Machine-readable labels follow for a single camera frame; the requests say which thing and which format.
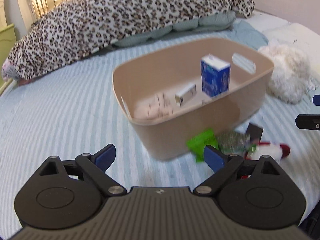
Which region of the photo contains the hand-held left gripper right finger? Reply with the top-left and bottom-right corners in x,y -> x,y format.
193,145 -> 284,196

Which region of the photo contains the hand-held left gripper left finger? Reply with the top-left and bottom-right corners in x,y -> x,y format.
37,144 -> 127,197

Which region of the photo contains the beige plastic bin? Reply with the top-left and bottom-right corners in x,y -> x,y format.
112,38 -> 275,161

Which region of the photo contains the blue and white carton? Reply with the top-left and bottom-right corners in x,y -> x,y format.
200,54 -> 231,98

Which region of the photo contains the green packet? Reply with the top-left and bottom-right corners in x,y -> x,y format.
186,129 -> 219,164

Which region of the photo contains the clear crinkled plastic wrapper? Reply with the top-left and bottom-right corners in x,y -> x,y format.
216,131 -> 251,155

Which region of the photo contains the white fluffy plush toy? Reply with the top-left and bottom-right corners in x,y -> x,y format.
257,41 -> 312,105

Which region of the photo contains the red and white santa plush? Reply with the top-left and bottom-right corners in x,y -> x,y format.
243,141 -> 291,161

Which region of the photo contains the black box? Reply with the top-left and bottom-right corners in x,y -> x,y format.
245,123 -> 264,143

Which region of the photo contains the striped blue bed sheet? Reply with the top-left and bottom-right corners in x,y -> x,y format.
0,31 -> 320,230

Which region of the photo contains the white flat packet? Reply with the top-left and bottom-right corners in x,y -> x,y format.
133,93 -> 175,119

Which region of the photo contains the small white box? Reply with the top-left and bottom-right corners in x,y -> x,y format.
175,84 -> 197,107

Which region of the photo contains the white pillow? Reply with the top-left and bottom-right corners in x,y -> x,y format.
246,9 -> 320,55

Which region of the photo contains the teal quilted pillow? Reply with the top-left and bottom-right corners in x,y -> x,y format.
112,10 -> 269,51

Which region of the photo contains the leopard print blanket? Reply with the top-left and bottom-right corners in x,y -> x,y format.
1,0 -> 255,81

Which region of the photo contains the green wooden furniture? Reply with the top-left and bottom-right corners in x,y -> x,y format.
0,0 -> 17,94

